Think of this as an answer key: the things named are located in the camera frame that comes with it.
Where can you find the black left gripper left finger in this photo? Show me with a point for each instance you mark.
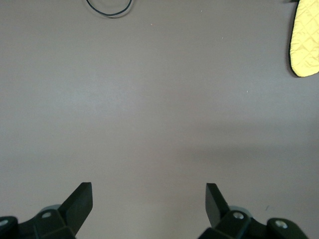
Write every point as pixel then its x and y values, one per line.
pixel 74 211

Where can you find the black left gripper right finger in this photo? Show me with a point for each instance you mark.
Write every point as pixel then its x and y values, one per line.
pixel 219 216

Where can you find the brown table cover mat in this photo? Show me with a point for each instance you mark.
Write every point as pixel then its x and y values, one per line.
pixel 149 99

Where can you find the yellow quilted oven mitt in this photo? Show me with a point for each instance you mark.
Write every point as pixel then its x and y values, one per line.
pixel 306 42

